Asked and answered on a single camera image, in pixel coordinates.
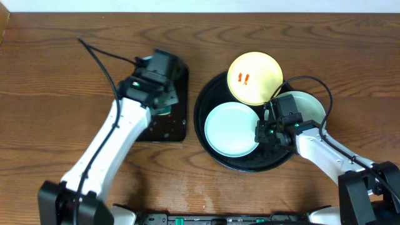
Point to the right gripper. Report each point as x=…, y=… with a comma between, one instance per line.
x=261, y=126

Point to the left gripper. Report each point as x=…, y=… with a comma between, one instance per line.
x=169, y=102

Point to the green yellow sponge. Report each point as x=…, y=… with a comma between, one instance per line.
x=163, y=111

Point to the light green plate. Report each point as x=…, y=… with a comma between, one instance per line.
x=230, y=129
x=307, y=105

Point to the light green plate front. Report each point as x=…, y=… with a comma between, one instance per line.
x=230, y=129

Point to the yellow plate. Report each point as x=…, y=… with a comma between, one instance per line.
x=254, y=77

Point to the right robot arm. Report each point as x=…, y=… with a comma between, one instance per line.
x=368, y=191

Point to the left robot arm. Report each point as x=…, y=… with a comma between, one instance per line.
x=81, y=195

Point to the black round tray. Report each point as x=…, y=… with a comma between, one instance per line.
x=263, y=158

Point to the black rectangular tray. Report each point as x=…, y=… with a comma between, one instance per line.
x=171, y=127

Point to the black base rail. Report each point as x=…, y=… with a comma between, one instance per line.
x=218, y=219

